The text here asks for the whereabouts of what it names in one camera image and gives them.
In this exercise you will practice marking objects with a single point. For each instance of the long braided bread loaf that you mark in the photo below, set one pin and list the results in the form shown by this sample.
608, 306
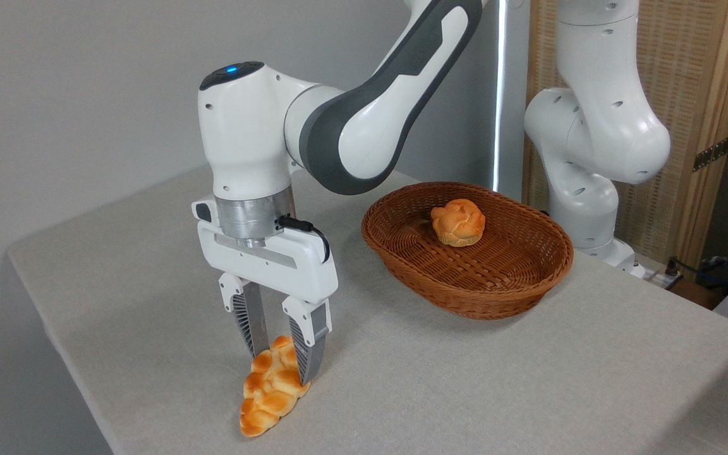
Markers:
269, 398

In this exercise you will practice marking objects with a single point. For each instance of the brown oval wicker basket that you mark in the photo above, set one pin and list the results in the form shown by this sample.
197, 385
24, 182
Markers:
497, 284

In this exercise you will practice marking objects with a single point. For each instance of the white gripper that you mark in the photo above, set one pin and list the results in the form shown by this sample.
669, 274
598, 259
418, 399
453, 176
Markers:
275, 265

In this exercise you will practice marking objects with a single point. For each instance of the grey tablecloth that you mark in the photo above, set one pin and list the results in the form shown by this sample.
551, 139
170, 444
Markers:
117, 284

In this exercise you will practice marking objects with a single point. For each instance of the round knotted bread roll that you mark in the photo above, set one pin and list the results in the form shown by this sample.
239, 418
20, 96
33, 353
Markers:
459, 222

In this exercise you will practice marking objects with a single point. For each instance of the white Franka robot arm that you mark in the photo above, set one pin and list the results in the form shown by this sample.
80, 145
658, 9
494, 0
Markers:
244, 139

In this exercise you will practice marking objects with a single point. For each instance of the dark metal screen hinge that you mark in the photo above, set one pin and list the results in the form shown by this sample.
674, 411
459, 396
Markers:
711, 153

